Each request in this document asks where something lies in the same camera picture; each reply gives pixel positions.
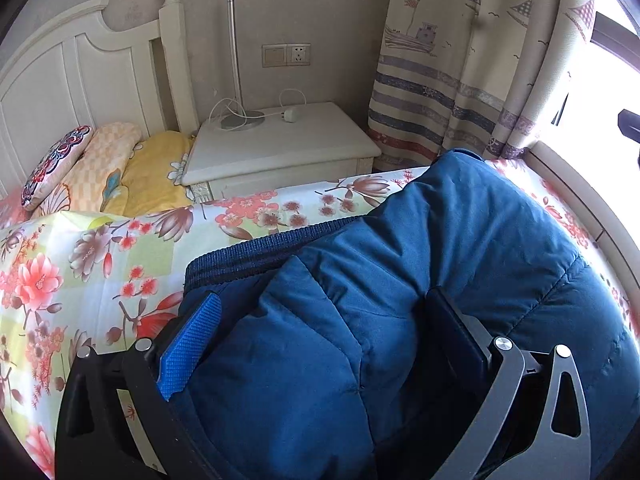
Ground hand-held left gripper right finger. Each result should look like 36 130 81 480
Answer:
425 286 593 480

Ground beige window sill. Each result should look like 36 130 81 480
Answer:
530 140 640 311

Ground embroidered patterned cushion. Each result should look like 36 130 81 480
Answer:
21 126 95 211

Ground orange checkered pillow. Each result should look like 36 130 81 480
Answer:
37 122 143 217

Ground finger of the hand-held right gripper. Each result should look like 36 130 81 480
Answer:
617 109 640 167

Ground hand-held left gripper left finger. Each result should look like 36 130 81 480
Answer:
54 290 223 480

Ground beige boat print curtain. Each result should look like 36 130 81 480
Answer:
367 0 601 172

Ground window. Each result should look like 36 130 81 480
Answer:
540 0 640 241

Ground white nightstand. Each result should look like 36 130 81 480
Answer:
181 102 383 200

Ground white charger cable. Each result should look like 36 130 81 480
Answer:
208 88 302 127

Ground blue padded jacket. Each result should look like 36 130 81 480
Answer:
170 149 640 480

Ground white wooden headboard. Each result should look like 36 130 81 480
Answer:
0 0 201 201

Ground silver desk lamp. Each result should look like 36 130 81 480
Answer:
220 0 266 131

